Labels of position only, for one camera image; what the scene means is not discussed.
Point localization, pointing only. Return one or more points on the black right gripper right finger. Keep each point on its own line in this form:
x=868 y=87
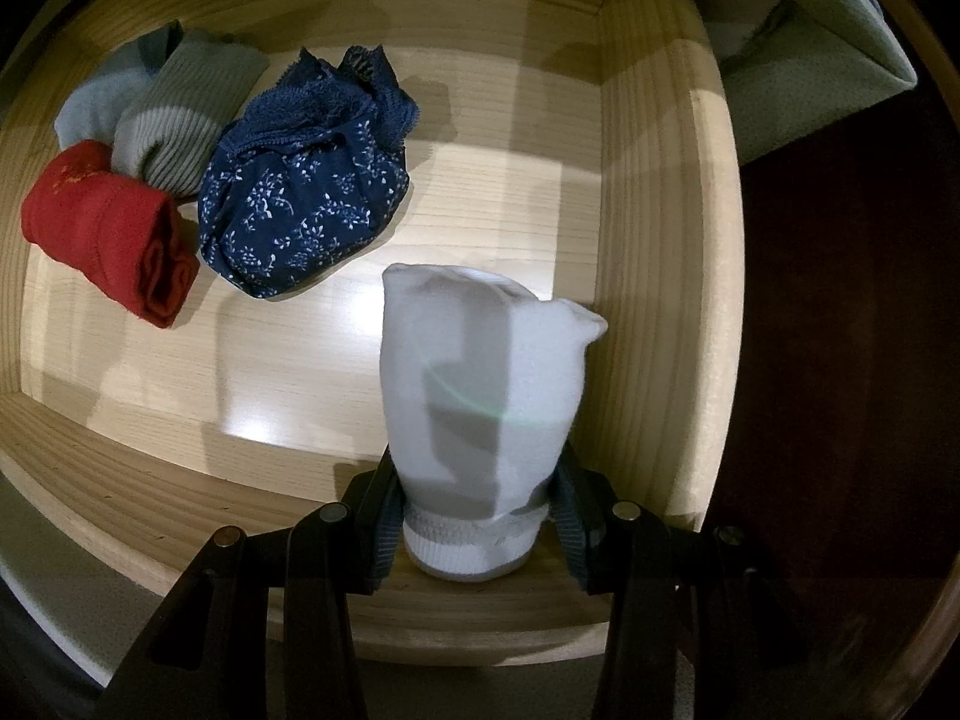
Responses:
x=758 y=601

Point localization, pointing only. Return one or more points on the blue checked mattress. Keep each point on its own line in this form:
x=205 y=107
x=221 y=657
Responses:
x=792 y=67

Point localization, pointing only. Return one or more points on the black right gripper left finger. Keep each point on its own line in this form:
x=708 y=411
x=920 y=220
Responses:
x=203 y=653

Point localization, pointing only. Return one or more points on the wooden drawer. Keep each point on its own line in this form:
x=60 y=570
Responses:
x=581 y=147

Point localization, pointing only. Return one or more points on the white sock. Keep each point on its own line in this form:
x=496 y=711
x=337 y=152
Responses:
x=480 y=383

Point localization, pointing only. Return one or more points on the red rolled underwear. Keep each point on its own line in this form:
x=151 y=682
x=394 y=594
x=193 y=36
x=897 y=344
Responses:
x=127 y=238

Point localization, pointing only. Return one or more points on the grey ribbed rolled garment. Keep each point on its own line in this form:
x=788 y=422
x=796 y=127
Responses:
x=166 y=137

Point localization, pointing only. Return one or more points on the blue-grey rolled garment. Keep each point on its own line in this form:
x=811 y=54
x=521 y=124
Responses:
x=94 y=108

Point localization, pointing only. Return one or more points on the navy floral underwear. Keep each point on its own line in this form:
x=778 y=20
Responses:
x=310 y=174

